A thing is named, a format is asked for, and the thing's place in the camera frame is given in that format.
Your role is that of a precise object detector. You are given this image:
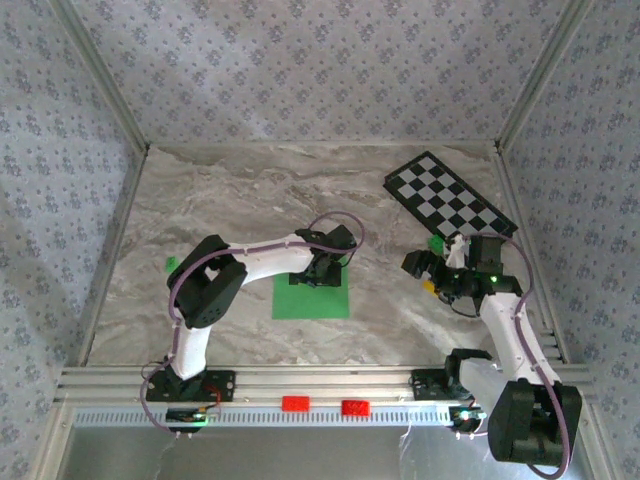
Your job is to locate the grey sheet metal panel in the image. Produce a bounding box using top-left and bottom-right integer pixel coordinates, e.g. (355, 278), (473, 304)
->
(64, 424), (591, 480)

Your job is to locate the black white checkerboard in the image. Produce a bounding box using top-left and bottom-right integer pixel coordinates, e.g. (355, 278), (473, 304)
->
(382, 150), (520, 241)

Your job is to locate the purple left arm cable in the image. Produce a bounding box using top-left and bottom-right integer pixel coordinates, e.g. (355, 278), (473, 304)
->
(139, 212), (365, 441)

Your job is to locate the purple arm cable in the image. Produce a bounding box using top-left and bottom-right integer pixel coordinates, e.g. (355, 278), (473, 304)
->
(139, 212), (365, 441)
(457, 232), (574, 479)

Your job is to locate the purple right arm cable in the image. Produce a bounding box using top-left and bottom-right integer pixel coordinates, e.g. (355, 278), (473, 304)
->
(457, 232), (574, 479)

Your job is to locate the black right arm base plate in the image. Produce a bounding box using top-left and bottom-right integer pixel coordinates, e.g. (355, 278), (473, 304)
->
(410, 368), (476, 401)

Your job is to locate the aluminium front rail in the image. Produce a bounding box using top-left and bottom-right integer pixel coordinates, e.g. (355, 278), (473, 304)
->
(53, 364), (596, 404)

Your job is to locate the aluminium table side rail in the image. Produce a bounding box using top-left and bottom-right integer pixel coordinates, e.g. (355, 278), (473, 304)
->
(492, 142), (569, 366)
(77, 144), (151, 369)

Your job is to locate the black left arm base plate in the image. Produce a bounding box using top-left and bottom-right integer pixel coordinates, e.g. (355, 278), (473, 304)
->
(144, 368), (237, 404)

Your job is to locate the grey slotted cable duct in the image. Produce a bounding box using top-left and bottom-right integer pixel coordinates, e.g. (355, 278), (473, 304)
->
(72, 404), (454, 430)

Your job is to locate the aluminium corner post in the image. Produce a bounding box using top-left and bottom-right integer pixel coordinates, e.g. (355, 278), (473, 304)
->
(48, 0), (152, 154)
(494, 0), (599, 154)

